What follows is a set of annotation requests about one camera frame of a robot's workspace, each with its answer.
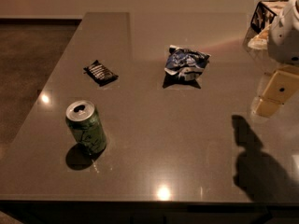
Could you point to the black wire basket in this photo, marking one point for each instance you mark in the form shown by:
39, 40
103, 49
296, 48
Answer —
261, 21

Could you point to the green soda can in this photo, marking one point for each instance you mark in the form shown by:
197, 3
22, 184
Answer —
83, 122

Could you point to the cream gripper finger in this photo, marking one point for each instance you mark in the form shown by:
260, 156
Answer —
265, 108
281, 86

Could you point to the black snack packet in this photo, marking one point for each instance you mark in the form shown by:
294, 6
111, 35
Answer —
100, 74

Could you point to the blue chip bag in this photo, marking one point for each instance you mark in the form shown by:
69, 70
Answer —
185, 64

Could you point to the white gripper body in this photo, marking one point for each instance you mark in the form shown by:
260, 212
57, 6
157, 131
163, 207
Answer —
285, 36

